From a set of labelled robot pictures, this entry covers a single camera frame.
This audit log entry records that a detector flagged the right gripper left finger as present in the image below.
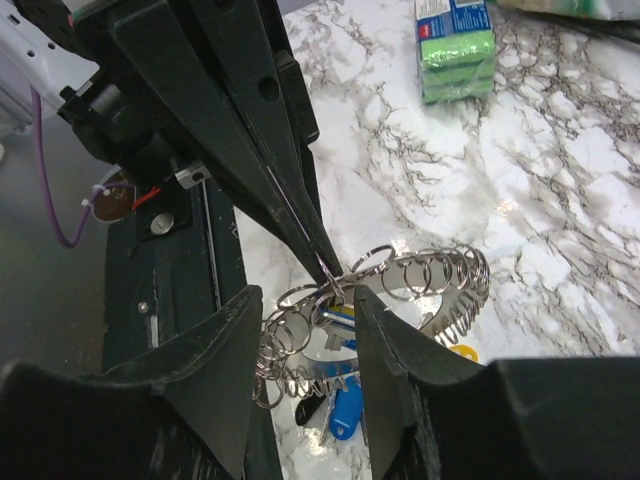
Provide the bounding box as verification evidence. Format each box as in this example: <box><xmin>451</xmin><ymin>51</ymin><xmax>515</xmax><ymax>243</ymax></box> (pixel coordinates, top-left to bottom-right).
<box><xmin>1</xmin><ymin>285</ymin><xmax>262</xmax><ymax>479</ymax></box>

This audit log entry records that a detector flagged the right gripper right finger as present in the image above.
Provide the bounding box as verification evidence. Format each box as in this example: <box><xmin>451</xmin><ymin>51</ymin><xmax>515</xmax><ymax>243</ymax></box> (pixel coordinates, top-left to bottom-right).
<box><xmin>355</xmin><ymin>286</ymin><xmax>639</xmax><ymax>479</ymax></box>

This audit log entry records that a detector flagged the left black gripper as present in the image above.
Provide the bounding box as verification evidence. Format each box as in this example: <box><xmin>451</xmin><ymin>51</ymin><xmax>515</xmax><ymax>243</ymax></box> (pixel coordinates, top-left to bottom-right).
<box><xmin>72</xmin><ymin>0</ymin><xmax>343</xmax><ymax>278</ymax></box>

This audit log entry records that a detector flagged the yellow key tag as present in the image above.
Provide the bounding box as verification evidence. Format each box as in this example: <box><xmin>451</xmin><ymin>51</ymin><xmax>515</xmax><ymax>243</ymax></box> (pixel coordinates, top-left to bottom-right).
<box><xmin>449</xmin><ymin>344</ymin><xmax>479</xmax><ymax>363</ymax></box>

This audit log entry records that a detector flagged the blue key tag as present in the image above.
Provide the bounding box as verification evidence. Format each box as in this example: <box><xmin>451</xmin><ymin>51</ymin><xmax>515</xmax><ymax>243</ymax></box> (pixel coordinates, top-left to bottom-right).
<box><xmin>319</xmin><ymin>306</ymin><xmax>355</xmax><ymax>331</ymax></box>
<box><xmin>328</xmin><ymin>377</ymin><xmax>364</xmax><ymax>441</ymax></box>

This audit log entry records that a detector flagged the black head key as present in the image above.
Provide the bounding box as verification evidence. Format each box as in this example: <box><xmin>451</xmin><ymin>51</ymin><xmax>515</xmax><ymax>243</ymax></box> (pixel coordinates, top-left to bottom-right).
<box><xmin>294</xmin><ymin>395</ymin><xmax>327</xmax><ymax>426</ymax></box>

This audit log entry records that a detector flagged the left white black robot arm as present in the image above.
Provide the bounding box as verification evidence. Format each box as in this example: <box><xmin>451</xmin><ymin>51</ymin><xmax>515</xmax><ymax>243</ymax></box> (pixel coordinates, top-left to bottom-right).
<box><xmin>1</xmin><ymin>0</ymin><xmax>342</xmax><ymax>283</ymax></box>

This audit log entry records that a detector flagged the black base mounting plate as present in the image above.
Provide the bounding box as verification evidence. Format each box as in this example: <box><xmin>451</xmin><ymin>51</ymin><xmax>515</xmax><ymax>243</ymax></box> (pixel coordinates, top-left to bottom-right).
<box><xmin>103</xmin><ymin>179</ymin><xmax>282</xmax><ymax>479</ymax></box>

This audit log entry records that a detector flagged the small blue white box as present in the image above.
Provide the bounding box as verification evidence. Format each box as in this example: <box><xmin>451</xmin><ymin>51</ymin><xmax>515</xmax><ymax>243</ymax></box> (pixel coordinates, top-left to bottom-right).
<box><xmin>414</xmin><ymin>0</ymin><xmax>496</xmax><ymax>104</ymax></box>

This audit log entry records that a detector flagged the green white snack pouch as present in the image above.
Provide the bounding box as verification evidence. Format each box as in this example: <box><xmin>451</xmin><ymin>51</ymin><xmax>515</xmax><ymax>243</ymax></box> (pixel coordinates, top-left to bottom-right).
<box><xmin>496</xmin><ymin>0</ymin><xmax>640</xmax><ymax>21</ymax></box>

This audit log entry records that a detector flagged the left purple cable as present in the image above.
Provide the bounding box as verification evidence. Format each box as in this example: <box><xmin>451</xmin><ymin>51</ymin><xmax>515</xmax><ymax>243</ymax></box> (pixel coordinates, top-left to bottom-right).
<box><xmin>29</xmin><ymin>84</ymin><xmax>136</xmax><ymax>250</ymax></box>

